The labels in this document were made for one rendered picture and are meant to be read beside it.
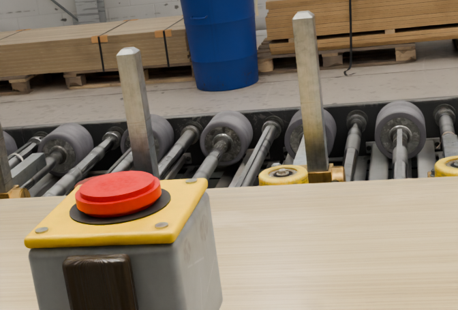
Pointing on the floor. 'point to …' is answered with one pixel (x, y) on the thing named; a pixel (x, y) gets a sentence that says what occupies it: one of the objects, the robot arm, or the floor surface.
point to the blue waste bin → (221, 35)
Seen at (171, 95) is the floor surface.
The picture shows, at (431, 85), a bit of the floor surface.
